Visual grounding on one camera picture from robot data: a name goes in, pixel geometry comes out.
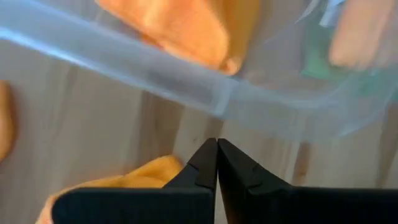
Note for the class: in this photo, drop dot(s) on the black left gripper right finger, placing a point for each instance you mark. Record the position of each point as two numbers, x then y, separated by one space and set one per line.
295 205

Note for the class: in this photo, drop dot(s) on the clear plastic bin with label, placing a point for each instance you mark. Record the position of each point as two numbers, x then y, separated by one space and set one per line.
124 59

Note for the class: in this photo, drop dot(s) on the orange microfiber towel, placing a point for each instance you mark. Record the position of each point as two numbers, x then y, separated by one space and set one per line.
4 121
149 175
357 34
174 31

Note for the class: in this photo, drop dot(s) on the green microfiber towel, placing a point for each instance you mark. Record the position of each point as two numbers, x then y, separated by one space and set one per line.
315 59

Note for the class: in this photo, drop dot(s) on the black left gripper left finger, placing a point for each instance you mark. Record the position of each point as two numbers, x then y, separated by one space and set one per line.
140 205

